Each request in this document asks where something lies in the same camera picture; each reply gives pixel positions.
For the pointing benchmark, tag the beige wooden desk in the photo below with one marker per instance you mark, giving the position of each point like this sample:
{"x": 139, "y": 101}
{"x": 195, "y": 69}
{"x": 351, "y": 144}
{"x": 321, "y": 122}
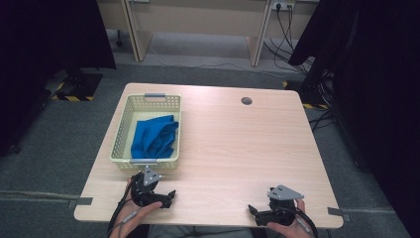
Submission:
{"x": 198, "y": 16}

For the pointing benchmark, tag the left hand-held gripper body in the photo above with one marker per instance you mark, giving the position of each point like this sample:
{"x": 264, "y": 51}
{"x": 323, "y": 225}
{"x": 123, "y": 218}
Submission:
{"x": 145, "y": 195}

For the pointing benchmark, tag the blue T-shirt with white print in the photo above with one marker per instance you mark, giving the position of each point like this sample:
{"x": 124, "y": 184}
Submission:
{"x": 153, "y": 137}

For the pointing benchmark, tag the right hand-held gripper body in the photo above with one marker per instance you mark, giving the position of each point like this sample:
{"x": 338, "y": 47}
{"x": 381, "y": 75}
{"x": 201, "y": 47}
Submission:
{"x": 280, "y": 211}

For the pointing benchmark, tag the pale green plastic basket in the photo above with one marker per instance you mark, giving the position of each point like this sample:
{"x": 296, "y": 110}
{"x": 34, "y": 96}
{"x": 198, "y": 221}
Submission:
{"x": 125, "y": 132}

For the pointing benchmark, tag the grey round table grommet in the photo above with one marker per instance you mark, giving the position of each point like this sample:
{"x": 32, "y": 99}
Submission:
{"x": 246, "y": 100}

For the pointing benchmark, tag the person's grey trousers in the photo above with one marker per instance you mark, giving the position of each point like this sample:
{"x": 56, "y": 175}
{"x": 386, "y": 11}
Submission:
{"x": 198, "y": 233}

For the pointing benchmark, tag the grey tape strip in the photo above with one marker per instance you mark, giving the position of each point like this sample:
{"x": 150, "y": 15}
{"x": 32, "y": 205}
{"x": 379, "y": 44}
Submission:
{"x": 338, "y": 212}
{"x": 81, "y": 201}

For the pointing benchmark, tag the black curtain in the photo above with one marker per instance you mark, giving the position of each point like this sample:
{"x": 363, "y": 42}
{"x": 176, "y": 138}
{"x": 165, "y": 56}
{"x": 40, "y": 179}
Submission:
{"x": 49, "y": 49}
{"x": 379, "y": 99}

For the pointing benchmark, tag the black stand base striped tape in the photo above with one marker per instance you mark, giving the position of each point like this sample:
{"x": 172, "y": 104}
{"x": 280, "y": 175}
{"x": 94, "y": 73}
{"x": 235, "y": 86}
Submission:
{"x": 79, "y": 87}
{"x": 313, "y": 105}

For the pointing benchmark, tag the white wall socket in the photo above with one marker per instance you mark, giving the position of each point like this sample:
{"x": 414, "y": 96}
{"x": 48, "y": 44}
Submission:
{"x": 274, "y": 3}

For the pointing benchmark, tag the person's right hand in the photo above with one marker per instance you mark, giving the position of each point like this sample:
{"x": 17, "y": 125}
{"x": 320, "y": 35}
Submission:
{"x": 290, "y": 231}

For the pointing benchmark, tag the person's left hand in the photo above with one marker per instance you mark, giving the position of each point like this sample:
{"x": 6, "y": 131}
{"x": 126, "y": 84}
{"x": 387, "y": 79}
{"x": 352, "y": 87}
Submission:
{"x": 138, "y": 214}

